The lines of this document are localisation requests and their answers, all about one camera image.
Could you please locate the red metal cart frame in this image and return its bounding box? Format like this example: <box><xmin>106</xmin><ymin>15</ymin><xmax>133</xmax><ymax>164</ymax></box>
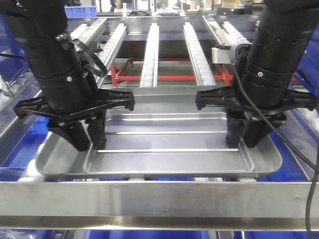
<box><xmin>109</xmin><ymin>41</ymin><xmax>297</xmax><ymax>87</ymax></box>

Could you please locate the large silver metal tray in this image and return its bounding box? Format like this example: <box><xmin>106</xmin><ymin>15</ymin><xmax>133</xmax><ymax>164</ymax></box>
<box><xmin>35</xmin><ymin>86</ymin><xmax>283</xmax><ymax>179</ymax></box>

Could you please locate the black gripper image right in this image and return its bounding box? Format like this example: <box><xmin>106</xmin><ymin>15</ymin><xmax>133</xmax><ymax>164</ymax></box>
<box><xmin>195</xmin><ymin>86</ymin><xmax>319</xmax><ymax>148</ymax></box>

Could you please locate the centre white roller track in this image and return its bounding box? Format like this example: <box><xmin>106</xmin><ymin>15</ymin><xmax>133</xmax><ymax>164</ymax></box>
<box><xmin>140</xmin><ymin>23</ymin><xmax>160</xmax><ymax>88</ymax></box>

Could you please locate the black cable loop image left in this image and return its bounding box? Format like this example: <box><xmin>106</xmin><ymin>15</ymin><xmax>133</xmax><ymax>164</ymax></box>
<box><xmin>54</xmin><ymin>33</ymin><xmax>108</xmax><ymax>77</ymax></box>

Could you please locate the stainless steel rack frame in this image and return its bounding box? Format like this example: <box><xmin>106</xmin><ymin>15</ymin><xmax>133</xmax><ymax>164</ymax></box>
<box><xmin>0</xmin><ymin>15</ymin><xmax>319</xmax><ymax>231</ymax></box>

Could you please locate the blue bin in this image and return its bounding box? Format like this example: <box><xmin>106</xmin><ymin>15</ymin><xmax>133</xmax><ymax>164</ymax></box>
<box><xmin>295</xmin><ymin>37</ymin><xmax>319</xmax><ymax>95</ymax></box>
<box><xmin>0</xmin><ymin>117</ymin><xmax>48</xmax><ymax>181</ymax></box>
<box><xmin>84</xmin><ymin>230</ymin><xmax>209</xmax><ymax>239</ymax></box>
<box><xmin>0</xmin><ymin>14</ymin><xmax>28</xmax><ymax>83</ymax></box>

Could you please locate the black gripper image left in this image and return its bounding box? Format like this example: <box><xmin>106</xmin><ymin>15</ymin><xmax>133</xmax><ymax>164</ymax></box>
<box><xmin>13</xmin><ymin>89</ymin><xmax>135</xmax><ymax>151</ymax></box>

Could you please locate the blue bin upper left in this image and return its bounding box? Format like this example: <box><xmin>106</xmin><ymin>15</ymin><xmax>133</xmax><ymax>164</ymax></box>
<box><xmin>0</xmin><ymin>14</ymin><xmax>28</xmax><ymax>83</ymax></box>

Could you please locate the blue bin upper right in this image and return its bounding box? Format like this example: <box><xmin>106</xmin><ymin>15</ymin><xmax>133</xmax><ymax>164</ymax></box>
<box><xmin>295</xmin><ymin>37</ymin><xmax>319</xmax><ymax>95</ymax></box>

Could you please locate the blue bin bottom centre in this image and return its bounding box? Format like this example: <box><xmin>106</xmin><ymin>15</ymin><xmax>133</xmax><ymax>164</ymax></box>
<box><xmin>84</xmin><ymin>230</ymin><xmax>209</xmax><ymax>239</ymax></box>

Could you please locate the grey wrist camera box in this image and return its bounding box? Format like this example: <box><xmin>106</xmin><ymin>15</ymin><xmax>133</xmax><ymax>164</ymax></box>
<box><xmin>211</xmin><ymin>42</ymin><xmax>252</xmax><ymax>64</ymax></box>

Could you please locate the black cable image right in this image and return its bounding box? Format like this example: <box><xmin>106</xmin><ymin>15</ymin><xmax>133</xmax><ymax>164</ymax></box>
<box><xmin>233</xmin><ymin>46</ymin><xmax>319</xmax><ymax>239</ymax></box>

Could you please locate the blue bin lower left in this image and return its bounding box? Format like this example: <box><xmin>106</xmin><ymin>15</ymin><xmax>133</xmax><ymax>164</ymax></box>
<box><xmin>0</xmin><ymin>117</ymin><xmax>48</xmax><ymax>181</ymax></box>

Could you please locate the blue crate in background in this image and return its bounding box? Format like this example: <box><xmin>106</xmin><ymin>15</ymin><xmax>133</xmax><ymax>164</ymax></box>
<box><xmin>64</xmin><ymin>5</ymin><xmax>97</xmax><ymax>18</ymax></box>

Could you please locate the small ribbed silver tray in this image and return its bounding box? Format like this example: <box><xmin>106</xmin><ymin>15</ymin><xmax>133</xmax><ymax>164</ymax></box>
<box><xmin>83</xmin><ymin>112</ymin><xmax>255</xmax><ymax>176</ymax></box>

